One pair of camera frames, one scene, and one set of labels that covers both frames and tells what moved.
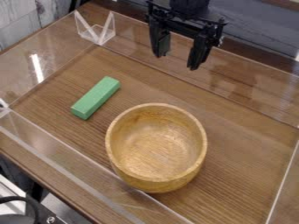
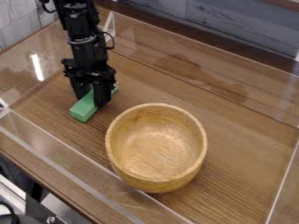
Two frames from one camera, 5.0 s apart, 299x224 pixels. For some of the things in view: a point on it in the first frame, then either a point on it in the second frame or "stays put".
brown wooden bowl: [157, 144] stays put
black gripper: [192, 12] → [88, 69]
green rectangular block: [97, 97] stays put
